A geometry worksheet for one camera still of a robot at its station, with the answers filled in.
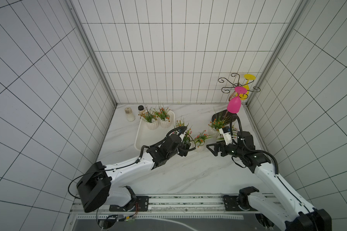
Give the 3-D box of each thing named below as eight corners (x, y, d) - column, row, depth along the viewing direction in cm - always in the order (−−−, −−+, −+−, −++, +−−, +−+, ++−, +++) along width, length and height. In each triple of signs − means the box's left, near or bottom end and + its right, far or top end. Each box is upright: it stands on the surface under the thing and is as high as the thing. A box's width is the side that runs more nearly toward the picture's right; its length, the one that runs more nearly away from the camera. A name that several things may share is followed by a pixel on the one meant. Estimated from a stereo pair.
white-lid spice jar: (127, 121, 111) (123, 112, 103) (128, 115, 114) (125, 107, 106) (134, 121, 111) (131, 112, 103) (135, 116, 114) (132, 107, 106)
